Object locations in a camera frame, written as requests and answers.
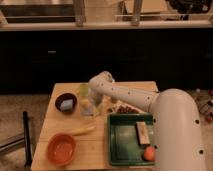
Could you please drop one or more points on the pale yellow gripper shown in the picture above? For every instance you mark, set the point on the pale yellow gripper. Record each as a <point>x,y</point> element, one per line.
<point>96,105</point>

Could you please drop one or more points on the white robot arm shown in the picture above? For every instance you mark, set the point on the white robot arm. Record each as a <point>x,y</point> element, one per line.
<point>177,129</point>

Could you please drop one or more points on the dark brown bowl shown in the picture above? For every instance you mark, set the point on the dark brown bowl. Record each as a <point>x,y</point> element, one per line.
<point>63,97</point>

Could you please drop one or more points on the red bowl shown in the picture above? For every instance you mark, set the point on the red bowl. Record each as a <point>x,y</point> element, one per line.
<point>61,149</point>

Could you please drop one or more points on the green translucent cup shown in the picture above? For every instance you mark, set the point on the green translucent cup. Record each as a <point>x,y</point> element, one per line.
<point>84,90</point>

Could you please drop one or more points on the wooden table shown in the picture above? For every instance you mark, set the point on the wooden table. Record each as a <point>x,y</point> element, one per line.
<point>90,134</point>

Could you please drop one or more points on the yellow banana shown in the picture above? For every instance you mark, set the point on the yellow banana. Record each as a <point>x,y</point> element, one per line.
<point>82,131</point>

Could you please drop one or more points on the pile of brown nuts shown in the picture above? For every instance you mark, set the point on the pile of brown nuts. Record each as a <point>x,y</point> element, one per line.
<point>126,110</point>

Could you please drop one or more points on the blue sponge block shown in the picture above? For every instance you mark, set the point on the blue sponge block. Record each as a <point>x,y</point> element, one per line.
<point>66,105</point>

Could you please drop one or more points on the green plastic tray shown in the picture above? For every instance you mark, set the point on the green plastic tray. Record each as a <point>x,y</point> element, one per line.
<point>124,148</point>

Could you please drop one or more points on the brown wooden block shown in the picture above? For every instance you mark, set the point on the brown wooden block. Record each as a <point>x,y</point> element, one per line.
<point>142,133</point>

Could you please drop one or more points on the orange round fruit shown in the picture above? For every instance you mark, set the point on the orange round fruit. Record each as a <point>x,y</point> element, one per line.
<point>149,154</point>

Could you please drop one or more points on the black pole stand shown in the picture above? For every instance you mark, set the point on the black pole stand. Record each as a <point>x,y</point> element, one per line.
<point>27,141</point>

